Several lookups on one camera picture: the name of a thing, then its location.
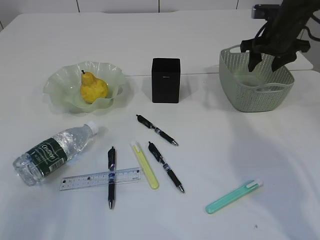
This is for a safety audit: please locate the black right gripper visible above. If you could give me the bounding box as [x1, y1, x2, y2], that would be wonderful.
[240, 0, 320, 72]

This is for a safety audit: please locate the teal utility knife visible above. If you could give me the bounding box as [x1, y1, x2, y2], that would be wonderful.
[205, 179, 263, 214]

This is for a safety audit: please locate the yellow pear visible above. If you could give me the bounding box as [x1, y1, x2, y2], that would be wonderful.
[80, 70, 109, 104]

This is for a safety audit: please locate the clear plastic water bottle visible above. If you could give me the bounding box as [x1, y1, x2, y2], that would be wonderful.
[12, 121, 99, 186]

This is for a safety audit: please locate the yellow white wrapper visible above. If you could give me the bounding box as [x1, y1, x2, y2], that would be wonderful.
[239, 74, 262, 87]

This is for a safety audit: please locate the green plastic woven basket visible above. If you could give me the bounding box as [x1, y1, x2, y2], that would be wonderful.
[219, 45, 295, 113]

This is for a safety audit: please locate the black square pen holder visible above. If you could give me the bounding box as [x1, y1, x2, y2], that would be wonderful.
[151, 58, 181, 104]

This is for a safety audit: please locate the black pen upper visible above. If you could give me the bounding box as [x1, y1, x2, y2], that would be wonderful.
[136, 114, 179, 146]

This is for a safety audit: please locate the black pen middle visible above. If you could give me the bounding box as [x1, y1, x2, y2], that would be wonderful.
[148, 141, 185, 194]

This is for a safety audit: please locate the yellow utility knife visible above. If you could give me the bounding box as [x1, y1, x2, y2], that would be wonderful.
[130, 141, 160, 190]

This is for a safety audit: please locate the black pen on ruler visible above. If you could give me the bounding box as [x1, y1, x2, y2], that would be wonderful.
[108, 146, 116, 210]

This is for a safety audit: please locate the green glass wavy plate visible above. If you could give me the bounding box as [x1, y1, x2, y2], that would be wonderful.
[43, 61, 125, 113]

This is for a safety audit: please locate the transparent plastic ruler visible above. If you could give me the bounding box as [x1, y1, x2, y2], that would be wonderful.
[59, 167, 145, 191]

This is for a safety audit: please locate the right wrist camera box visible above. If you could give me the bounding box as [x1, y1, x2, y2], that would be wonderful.
[251, 4, 281, 20]

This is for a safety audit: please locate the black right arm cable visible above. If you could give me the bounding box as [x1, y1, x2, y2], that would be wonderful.
[253, 4, 320, 42]

